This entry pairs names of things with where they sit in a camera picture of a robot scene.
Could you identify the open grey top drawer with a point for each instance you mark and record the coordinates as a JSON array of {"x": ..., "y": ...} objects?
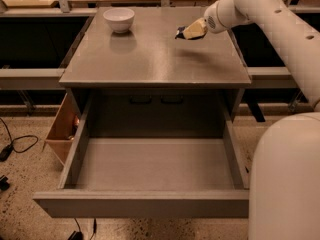
[{"x": 152, "y": 157}]

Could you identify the white ceramic bowl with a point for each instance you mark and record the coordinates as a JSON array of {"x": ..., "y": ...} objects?
[{"x": 119, "y": 19}]

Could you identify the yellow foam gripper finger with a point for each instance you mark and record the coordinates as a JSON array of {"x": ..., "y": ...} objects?
[{"x": 199, "y": 24}]

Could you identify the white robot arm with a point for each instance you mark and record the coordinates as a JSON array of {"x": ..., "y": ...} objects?
[{"x": 284, "y": 195}]

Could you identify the black plug at edge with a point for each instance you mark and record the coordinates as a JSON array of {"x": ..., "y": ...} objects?
[{"x": 4, "y": 185}]

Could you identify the grey metal cabinet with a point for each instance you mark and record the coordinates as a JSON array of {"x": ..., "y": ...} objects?
[{"x": 148, "y": 83}]

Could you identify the brown cardboard box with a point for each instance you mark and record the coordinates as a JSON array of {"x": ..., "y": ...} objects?
[{"x": 62, "y": 131}]

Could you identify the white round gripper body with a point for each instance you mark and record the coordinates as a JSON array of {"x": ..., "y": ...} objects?
[{"x": 212, "y": 20}]

